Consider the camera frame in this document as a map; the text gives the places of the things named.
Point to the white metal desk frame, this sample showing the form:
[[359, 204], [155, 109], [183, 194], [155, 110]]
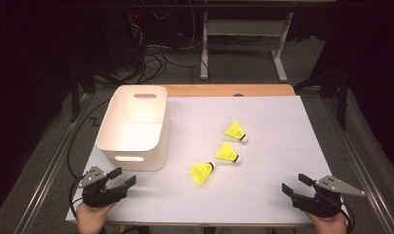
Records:
[[244, 27]]

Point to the yellow shuttlecock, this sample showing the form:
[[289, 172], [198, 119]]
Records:
[[227, 152], [234, 131], [200, 172]]

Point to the white table sheet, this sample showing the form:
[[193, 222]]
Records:
[[250, 195]]

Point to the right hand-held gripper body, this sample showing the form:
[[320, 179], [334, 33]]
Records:
[[318, 203]]

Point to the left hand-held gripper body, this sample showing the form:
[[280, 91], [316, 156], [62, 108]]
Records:
[[100, 195]]

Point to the wooden table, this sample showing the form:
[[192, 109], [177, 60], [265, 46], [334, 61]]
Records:
[[227, 90]]

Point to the white plastic storage bin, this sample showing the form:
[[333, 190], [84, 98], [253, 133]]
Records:
[[133, 130]]

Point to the person's left hand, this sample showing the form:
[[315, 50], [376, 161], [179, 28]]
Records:
[[91, 219]]

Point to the person's right hand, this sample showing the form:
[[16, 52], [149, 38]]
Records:
[[330, 225]]

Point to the metal floor rail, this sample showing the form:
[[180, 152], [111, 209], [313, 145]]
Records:
[[45, 182], [364, 175]]

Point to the black metal stand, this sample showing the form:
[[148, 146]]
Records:
[[75, 94], [342, 100]]

